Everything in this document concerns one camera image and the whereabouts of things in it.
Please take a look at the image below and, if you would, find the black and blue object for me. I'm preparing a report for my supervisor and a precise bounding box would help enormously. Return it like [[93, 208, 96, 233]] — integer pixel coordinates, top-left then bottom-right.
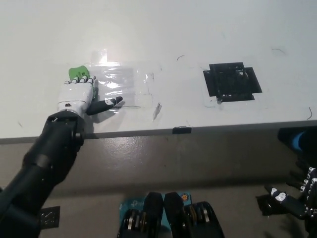
[[277, 126, 317, 154]]

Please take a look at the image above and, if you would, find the clear tape sheet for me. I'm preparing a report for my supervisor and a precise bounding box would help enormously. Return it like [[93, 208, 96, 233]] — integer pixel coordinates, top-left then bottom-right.
[[91, 49, 161, 110]]

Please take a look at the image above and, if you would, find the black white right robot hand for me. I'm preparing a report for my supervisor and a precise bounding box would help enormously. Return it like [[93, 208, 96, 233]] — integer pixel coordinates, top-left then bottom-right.
[[264, 161, 317, 220]]

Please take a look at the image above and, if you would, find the teal network device box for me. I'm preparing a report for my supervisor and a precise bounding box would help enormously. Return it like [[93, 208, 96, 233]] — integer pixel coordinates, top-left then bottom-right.
[[119, 191, 193, 227]]

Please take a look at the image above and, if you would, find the black floor tape marker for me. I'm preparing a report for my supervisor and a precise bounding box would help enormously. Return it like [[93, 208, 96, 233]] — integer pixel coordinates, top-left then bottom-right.
[[256, 194, 282, 216], [39, 205, 60, 230]]

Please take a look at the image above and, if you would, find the green whiteboard eraser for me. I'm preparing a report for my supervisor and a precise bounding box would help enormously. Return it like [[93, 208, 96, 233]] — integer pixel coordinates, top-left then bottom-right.
[[68, 65, 99, 100]]

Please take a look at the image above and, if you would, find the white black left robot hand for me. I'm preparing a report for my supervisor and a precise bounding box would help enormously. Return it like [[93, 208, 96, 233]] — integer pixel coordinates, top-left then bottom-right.
[[56, 74, 124, 117]]

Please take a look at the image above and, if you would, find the small black tape piece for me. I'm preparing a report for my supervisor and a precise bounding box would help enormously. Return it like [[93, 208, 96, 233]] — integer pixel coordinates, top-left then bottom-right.
[[172, 126, 193, 134]]

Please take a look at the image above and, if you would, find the black tape square patch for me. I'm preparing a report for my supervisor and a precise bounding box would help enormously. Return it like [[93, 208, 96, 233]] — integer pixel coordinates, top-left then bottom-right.
[[203, 62, 263, 101]]

